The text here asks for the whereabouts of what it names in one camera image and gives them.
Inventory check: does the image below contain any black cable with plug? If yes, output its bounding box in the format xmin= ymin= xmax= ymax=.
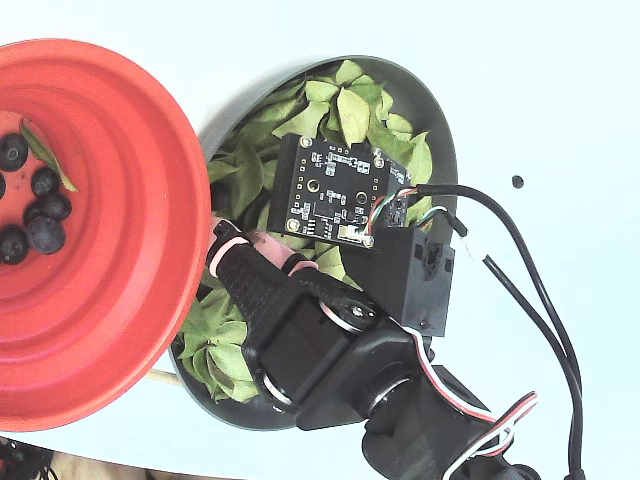
xmin=424 ymin=207 xmax=581 ymax=381

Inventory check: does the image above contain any black cable tangle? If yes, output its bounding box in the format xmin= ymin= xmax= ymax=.
xmin=0 ymin=435 xmax=57 ymax=480

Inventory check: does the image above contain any small dark circuit board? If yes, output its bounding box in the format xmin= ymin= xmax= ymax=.
xmin=389 ymin=165 xmax=415 ymax=227

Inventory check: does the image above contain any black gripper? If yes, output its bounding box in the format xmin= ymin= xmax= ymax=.
xmin=207 ymin=219 xmax=434 ymax=431

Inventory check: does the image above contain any pile of green leaves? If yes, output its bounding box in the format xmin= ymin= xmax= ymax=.
xmin=178 ymin=59 xmax=434 ymax=404

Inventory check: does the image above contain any red collapsible ribbed cup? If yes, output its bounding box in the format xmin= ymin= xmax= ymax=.
xmin=0 ymin=38 xmax=212 ymax=432

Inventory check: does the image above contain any thick black camera cable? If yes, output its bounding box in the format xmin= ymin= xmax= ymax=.
xmin=414 ymin=183 xmax=586 ymax=480

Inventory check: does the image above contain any narrow green leaf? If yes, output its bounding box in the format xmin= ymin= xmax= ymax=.
xmin=18 ymin=117 xmax=80 ymax=193

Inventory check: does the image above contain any beige speckled rug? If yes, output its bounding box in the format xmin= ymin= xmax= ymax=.
xmin=47 ymin=449 xmax=216 ymax=480

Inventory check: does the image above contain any black printed camera mount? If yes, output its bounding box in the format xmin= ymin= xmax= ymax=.
xmin=342 ymin=227 xmax=457 ymax=339

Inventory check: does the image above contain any red white black servo wire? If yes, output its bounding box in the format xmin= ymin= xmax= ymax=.
xmin=409 ymin=329 xmax=541 ymax=480

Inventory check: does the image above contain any dark grey round bowl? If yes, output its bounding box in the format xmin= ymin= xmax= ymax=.
xmin=167 ymin=54 xmax=459 ymax=432

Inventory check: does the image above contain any multicoloured camera wire bundle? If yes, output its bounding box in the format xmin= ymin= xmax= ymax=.
xmin=344 ymin=187 xmax=421 ymax=239

